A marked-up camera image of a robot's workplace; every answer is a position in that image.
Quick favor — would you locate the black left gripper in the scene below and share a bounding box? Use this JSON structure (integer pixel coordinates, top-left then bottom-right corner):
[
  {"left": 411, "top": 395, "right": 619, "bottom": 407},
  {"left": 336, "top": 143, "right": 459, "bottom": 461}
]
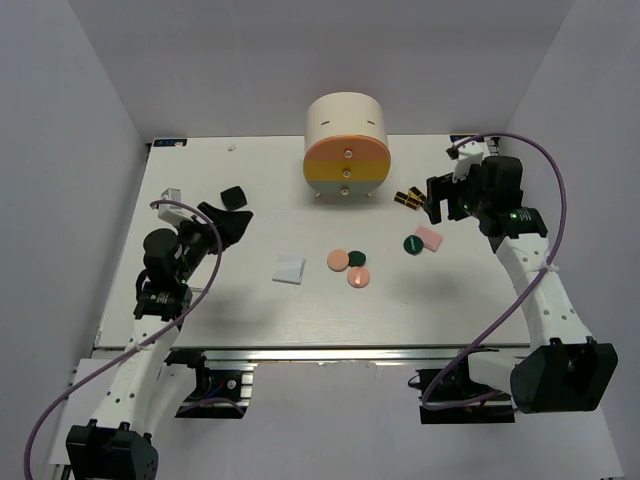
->
[{"left": 173, "top": 202, "right": 252, "bottom": 283}]

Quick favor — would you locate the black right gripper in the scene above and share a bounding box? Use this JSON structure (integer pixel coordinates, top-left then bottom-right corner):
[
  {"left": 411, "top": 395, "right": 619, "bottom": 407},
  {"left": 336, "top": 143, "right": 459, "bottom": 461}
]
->
[{"left": 423, "top": 161, "right": 491, "bottom": 225}]

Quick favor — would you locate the black square compact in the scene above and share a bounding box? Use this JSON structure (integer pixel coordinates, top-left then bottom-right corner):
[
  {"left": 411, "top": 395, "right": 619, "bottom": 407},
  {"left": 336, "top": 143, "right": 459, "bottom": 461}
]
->
[{"left": 220, "top": 185, "right": 248, "bottom": 211}]

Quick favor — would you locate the pink square compact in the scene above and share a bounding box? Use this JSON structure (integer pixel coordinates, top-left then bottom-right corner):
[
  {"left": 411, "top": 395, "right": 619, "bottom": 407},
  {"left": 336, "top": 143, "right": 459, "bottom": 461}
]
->
[{"left": 414, "top": 226, "right": 444, "bottom": 252}]

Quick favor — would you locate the green round compact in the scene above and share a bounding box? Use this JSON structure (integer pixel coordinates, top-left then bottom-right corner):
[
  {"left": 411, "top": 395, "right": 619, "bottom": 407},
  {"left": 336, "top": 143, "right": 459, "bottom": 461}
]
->
[{"left": 403, "top": 235, "right": 424, "bottom": 256}]

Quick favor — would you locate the white square compact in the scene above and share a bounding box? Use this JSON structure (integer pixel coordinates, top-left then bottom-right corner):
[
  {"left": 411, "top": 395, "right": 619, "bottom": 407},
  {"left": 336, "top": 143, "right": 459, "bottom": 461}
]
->
[{"left": 272, "top": 255, "right": 306, "bottom": 285}]

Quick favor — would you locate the orange top drawer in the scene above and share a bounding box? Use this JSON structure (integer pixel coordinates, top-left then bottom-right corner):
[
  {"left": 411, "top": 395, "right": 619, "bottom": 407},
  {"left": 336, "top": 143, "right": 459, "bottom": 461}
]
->
[{"left": 305, "top": 135, "right": 391, "bottom": 161}]

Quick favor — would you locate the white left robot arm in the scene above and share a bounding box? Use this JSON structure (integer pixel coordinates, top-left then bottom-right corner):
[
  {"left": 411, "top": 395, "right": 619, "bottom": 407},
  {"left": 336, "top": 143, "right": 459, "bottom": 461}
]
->
[{"left": 65, "top": 197, "right": 253, "bottom": 479}]

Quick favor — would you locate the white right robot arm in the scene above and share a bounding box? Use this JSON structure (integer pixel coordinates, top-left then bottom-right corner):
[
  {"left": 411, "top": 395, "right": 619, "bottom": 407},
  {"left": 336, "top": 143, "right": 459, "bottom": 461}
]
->
[{"left": 424, "top": 156, "right": 618, "bottom": 414}]

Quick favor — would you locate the black gold lipstick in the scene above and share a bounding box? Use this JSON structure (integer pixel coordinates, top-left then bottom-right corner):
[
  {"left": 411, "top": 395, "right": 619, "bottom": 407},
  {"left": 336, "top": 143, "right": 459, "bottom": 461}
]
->
[
  {"left": 408, "top": 186, "right": 426, "bottom": 204},
  {"left": 394, "top": 191, "right": 422, "bottom": 210}
]

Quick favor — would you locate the cream round drawer organizer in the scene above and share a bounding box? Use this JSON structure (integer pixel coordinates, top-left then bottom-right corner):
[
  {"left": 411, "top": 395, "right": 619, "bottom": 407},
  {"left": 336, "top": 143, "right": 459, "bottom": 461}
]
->
[{"left": 303, "top": 92, "right": 391, "bottom": 197}]

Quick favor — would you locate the dark green powder puff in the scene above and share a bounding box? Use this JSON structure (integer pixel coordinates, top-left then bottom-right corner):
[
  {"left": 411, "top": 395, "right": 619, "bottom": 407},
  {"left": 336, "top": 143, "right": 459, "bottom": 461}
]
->
[{"left": 348, "top": 250, "right": 367, "bottom": 268}]

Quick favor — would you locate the yellow middle drawer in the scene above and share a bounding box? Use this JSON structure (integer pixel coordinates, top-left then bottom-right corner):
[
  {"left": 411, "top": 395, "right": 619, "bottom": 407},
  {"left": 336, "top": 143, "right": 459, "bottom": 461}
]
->
[{"left": 303, "top": 159, "right": 391, "bottom": 182}]

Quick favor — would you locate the grey bottom drawer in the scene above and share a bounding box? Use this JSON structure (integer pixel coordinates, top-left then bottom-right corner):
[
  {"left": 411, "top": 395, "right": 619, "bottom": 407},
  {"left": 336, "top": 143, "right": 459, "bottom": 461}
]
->
[{"left": 308, "top": 179, "right": 383, "bottom": 198}]

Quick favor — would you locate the left blue table label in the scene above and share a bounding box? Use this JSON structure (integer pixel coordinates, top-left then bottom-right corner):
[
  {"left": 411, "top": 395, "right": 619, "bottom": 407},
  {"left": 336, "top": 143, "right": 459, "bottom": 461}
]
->
[{"left": 152, "top": 138, "right": 187, "bottom": 148}]

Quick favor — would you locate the peach puff with ribbon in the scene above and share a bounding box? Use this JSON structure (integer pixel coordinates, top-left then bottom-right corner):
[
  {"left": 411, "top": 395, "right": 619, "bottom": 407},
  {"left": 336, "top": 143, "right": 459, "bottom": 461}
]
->
[{"left": 347, "top": 267, "right": 371, "bottom": 289}]

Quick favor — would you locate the peach powder puff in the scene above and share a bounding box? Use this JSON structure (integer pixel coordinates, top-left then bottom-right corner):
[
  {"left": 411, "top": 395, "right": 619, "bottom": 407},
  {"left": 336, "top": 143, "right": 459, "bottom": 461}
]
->
[{"left": 327, "top": 249, "right": 350, "bottom": 272}]

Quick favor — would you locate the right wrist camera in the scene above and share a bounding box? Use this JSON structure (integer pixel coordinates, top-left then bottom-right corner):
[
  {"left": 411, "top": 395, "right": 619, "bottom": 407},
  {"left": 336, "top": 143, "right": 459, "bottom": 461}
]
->
[{"left": 446, "top": 140, "right": 484, "bottom": 183}]

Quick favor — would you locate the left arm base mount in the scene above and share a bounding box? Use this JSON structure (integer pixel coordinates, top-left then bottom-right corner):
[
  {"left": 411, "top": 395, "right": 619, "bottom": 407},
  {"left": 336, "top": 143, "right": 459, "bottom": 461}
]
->
[{"left": 165, "top": 350, "right": 255, "bottom": 420}]

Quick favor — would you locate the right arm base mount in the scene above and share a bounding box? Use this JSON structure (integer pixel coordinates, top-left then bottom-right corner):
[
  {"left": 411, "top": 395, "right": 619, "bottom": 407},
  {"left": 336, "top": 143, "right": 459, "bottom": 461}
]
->
[{"left": 407, "top": 369, "right": 515, "bottom": 425}]

